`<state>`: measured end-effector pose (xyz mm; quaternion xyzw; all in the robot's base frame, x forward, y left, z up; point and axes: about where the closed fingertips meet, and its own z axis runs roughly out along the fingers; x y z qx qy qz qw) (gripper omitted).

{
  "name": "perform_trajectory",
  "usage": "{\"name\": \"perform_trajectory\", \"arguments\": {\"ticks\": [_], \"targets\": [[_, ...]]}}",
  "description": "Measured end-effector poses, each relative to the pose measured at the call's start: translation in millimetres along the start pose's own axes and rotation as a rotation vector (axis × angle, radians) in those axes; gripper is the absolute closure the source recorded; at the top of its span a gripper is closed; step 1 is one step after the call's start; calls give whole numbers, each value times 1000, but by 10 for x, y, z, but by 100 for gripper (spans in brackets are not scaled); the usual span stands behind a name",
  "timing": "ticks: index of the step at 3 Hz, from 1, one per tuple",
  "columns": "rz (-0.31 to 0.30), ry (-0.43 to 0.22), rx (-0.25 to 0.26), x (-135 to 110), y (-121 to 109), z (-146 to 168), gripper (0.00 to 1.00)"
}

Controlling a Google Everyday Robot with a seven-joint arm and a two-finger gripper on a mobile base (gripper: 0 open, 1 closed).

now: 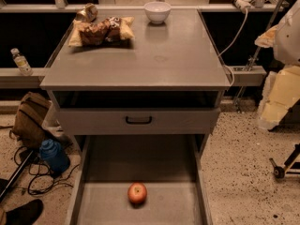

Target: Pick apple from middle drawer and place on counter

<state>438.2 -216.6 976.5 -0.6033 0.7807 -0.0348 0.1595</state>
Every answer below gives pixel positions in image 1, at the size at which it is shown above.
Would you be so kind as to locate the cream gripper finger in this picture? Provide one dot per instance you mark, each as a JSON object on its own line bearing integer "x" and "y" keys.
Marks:
{"x": 280, "y": 92}
{"x": 267, "y": 39}

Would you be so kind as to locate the red apple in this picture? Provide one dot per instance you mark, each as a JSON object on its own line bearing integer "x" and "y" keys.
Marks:
{"x": 137, "y": 193}

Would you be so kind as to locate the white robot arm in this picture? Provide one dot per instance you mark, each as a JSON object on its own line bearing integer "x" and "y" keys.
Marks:
{"x": 287, "y": 41}

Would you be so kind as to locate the open middle drawer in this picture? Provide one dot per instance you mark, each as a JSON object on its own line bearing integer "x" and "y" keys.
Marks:
{"x": 139, "y": 180}

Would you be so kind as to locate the grey drawer cabinet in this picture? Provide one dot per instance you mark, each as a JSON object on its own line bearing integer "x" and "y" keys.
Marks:
{"x": 168, "y": 66}

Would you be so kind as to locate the closed grey top drawer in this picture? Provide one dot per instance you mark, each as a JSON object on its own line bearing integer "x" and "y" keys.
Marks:
{"x": 112, "y": 121}

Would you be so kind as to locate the metal tripod pole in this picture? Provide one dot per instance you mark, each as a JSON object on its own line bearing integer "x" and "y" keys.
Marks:
{"x": 259, "y": 4}

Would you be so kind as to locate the white power adapter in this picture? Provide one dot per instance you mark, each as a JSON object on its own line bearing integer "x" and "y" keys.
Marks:
{"x": 242, "y": 0}

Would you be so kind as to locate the black wheeled stand leg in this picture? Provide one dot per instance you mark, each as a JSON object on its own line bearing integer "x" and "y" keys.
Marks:
{"x": 291, "y": 165}

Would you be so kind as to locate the white ceramic bowl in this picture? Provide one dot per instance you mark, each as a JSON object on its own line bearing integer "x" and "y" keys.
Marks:
{"x": 157, "y": 12}

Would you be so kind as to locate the brown chip bag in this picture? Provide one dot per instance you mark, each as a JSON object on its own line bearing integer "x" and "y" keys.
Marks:
{"x": 112, "y": 29}

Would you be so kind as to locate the tipped metal can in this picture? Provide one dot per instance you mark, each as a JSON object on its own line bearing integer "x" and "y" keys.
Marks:
{"x": 87, "y": 14}

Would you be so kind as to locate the blue water jug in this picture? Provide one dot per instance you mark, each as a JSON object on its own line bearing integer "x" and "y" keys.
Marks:
{"x": 54, "y": 155}

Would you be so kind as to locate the clear plastic water bottle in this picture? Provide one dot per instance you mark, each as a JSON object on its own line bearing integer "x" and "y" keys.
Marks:
{"x": 21, "y": 62}

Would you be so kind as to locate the brown backpack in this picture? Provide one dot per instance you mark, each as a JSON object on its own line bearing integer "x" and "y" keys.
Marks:
{"x": 29, "y": 118}

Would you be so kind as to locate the black shoe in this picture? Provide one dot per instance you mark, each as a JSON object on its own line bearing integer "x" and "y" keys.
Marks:
{"x": 26, "y": 214}

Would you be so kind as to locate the black drawer handle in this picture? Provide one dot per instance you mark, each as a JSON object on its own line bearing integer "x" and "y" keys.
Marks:
{"x": 138, "y": 120}

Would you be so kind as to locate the grey ledge rail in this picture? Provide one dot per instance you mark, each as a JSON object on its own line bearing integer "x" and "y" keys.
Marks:
{"x": 11, "y": 78}

